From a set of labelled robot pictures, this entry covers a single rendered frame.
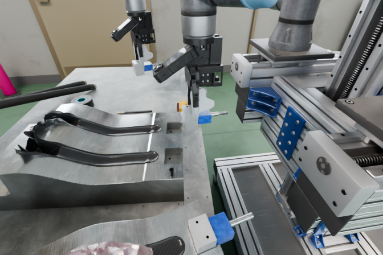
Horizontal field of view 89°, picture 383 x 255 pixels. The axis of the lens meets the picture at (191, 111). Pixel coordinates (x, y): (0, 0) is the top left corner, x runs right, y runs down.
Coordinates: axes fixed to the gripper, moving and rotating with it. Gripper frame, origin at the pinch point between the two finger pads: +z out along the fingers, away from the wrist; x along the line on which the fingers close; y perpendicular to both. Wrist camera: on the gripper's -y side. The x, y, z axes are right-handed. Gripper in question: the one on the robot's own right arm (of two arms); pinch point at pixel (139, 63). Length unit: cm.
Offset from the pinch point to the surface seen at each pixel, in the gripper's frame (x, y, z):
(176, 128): -37.8, 0.0, 8.7
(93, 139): -35.0, -23.3, 5.2
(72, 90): 9.6, -28.9, 10.1
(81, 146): -37.3, -26.1, 4.3
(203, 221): -67, -8, 7
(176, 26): 173, 96, 25
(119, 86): 13.3, -8.9, 14.9
